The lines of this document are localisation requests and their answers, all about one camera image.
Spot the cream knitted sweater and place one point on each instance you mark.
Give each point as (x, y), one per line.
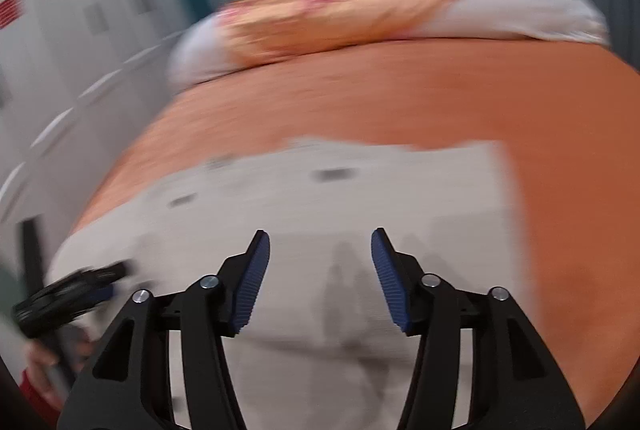
(320, 350)

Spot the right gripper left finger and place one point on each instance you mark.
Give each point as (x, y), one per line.
(126, 382)

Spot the orange floral satin pillowcase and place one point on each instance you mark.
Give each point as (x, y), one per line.
(256, 32)

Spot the person's left hand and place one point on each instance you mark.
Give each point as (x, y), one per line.
(39, 359)

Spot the white long pillow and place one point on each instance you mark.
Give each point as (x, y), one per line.
(199, 56)

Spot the orange velvet bedspread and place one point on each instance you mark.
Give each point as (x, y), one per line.
(567, 113)

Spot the white panelled wardrobe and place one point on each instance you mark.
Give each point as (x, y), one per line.
(80, 80)

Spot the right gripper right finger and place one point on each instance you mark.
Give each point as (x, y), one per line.
(516, 382)

